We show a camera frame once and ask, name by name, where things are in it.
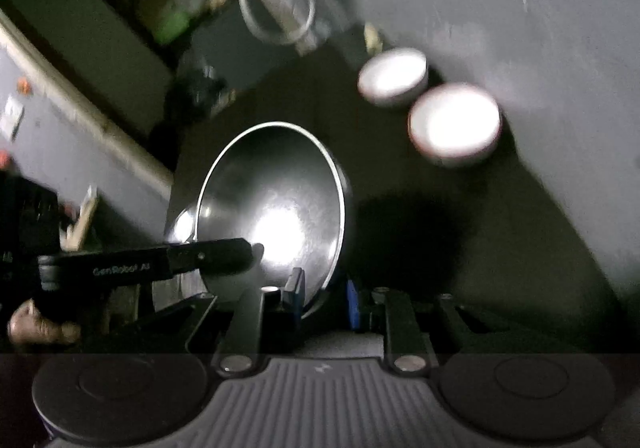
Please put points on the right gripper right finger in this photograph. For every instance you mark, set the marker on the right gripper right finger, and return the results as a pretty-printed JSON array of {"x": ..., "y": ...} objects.
[{"x": 408, "y": 348}]

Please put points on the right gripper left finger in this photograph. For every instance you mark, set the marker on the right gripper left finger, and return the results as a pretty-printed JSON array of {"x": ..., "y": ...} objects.
[{"x": 236, "y": 340}]

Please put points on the large steel bowl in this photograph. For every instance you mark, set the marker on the large steel bowl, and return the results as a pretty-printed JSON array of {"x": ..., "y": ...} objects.
[{"x": 277, "y": 185}]

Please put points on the white bowl red rim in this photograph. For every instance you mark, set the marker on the white bowl red rim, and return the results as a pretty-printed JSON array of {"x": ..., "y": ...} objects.
[
  {"x": 394, "y": 77},
  {"x": 455, "y": 124}
]

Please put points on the person's left hand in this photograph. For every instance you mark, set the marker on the person's left hand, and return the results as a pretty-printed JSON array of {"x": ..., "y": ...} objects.
[{"x": 27, "y": 326}]

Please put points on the black mat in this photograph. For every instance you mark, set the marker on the black mat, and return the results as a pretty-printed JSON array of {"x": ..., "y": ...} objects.
[{"x": 490, "y": 233}]

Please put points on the small cream cylinder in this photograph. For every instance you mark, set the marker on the small cream cylinder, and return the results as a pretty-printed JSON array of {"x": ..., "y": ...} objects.
[{"x": 372, "y": 39}]

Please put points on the white wall switch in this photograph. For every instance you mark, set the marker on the white wall switch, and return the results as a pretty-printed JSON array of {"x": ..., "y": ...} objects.
[{"x": 11, "y": 118}]

